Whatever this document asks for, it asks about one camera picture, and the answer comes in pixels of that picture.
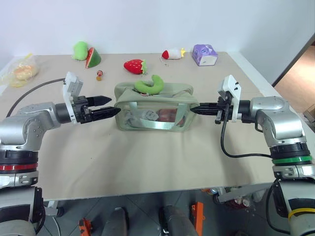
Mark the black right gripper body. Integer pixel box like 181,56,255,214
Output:
215,92,233,124

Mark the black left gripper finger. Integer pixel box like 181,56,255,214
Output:
86,95,113,107
90,106,122,121

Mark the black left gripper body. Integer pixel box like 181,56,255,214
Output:
72,96,94,124

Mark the red item inside pouch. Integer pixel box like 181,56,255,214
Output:
157,109,186,126

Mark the grey cloth inside pouch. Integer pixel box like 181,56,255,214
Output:
121,109,158,124

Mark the watermelon slice plush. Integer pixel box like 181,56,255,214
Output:
85,47,102,69

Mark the red strawberry plush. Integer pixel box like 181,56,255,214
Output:
123,59,148,75

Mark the green transparent zip pouch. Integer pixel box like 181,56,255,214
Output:
114,82,200,133

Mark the light green plush toy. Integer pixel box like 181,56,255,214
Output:
71,41,89,61

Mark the white and red plush toy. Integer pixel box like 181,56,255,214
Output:
161,47,187,60

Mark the purple tissue pack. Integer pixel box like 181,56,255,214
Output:
192,44,219,67

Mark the plastic bag with yellow contents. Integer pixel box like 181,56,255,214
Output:
0,52,41,88

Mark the cardboard box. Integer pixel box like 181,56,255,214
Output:
303,103,315,121

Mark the orange clamp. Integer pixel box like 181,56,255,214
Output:
191,202,206,233
78,217,93,236

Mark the dark rounded shape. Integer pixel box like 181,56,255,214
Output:
159,205,198,236

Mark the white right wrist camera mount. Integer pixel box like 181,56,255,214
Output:
217,74,242,122

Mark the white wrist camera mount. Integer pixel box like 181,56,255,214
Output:
217,74,242,122
62,71,84,123

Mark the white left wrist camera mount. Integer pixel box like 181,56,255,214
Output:
62,71,84,123

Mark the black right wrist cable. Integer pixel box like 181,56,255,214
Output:
220,114,273,158

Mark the green plush keychain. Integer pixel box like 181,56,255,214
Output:
134,74,164,96

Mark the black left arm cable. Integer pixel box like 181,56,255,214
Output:
6,78,66,117

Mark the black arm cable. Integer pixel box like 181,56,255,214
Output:
6,78,66,117
266,180,294,235

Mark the white table bracket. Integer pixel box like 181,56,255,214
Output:
44,200,65,217
213,187,259,205

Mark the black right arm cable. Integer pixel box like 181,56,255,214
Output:
266,180,294,235

